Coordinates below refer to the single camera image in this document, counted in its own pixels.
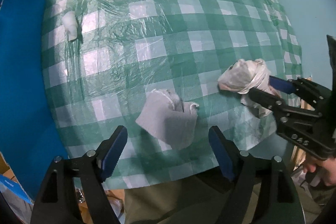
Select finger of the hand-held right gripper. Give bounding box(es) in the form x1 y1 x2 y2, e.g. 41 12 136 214
269 76 331 109
248 88 315 122

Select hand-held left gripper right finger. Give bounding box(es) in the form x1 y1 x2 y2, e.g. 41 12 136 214
208 126 305 224

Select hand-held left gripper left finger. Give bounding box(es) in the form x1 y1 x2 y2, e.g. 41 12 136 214
30 125 129 224

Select white sock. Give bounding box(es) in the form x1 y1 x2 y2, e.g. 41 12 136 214
218 58 281 118

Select grey sock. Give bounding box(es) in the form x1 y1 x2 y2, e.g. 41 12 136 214
135 90 198 149

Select blue-rimmed cardboard box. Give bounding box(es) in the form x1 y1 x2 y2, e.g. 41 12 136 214
0 0 70 203

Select person's right hand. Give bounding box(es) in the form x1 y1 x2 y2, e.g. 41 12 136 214
302 154 336 186

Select person's olive trousers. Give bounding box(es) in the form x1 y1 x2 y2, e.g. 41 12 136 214
123 174 305 224

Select small white cloth piece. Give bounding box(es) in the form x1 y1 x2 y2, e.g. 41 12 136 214
62 11 79 41

